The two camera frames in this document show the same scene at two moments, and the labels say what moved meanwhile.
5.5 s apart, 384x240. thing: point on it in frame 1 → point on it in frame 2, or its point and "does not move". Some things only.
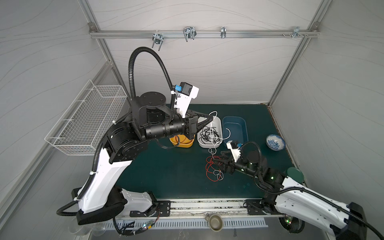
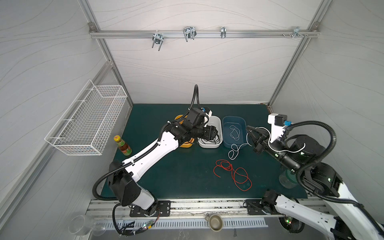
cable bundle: [213, 172] → [239, 176]
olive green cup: [215, 222] does not move
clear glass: [98, 229] does not move
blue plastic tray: [234, 128] does not move
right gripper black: [227, 163] → [262, 144]
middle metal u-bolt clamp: [189, 32] does not move
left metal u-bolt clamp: [157, 38] does not move
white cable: [213, 150] → [235, 133]
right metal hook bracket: [296, 32] does not move
